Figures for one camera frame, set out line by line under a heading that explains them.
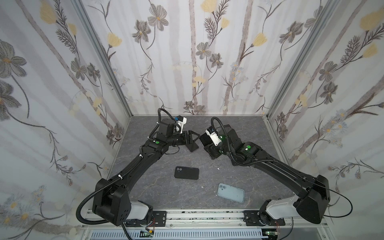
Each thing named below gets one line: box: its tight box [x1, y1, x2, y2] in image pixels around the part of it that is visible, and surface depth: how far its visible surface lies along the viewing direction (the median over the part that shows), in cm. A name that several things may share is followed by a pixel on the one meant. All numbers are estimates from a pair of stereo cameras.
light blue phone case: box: [217, 182, 245, 203], surface depth 84 cm
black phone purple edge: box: [185, 142, 199, 152], surface depth 103 cm
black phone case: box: [174, 166, 200, 180], surface depth 92 cm
